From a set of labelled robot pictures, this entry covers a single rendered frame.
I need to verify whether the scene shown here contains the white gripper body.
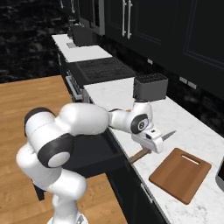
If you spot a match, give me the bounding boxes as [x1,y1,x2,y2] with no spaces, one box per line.
[136,136,165,154]

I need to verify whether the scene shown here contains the brown wooden cutting board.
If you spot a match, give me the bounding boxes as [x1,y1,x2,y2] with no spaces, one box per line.
[148,147,213,206]

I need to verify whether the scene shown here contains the open black drawer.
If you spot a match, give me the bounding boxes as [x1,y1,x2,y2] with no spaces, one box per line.
[31,127,127,202]

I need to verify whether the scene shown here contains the black base cupboard run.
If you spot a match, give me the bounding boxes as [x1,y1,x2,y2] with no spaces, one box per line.
[104,158,169,224]

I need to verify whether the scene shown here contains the dark grey slotted box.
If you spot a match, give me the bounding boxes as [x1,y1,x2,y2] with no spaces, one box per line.
[132,73,170,103]

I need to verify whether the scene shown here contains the dark sink basin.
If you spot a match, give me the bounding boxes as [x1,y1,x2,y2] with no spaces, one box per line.
[214,157,224,193]

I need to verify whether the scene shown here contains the black hob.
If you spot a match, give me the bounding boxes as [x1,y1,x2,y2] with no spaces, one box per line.
[74,56,137,86]

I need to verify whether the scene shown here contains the dark countertop appliance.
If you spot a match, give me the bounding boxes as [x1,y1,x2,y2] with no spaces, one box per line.
[67,17,95,47]

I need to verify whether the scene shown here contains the black and silver microwave oven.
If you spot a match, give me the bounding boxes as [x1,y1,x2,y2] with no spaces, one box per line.
[78,0,106,37]

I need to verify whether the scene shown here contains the knife with brown wooden handle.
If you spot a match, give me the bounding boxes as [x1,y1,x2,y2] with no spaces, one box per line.
[129,129,178,165]

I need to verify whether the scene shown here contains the silver drawer handle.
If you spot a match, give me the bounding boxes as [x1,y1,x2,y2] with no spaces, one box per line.
[140,183,154,204]

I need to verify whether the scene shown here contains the silver oven door handle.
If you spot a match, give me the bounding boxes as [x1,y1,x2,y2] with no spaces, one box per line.
[65,74,83,102]

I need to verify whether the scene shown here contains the black wall cupboard door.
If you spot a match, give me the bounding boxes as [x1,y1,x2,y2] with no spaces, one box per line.
[103,0,127,47]
[125,0,180,69]
[174,0,224,100]

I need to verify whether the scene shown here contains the silver cupboard door handle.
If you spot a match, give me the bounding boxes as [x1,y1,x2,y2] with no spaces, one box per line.
[121,0,127,38]
[126,0,133,40]

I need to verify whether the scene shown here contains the black far wall cupboards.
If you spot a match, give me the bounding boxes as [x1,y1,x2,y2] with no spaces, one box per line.
[56,0,81,16]

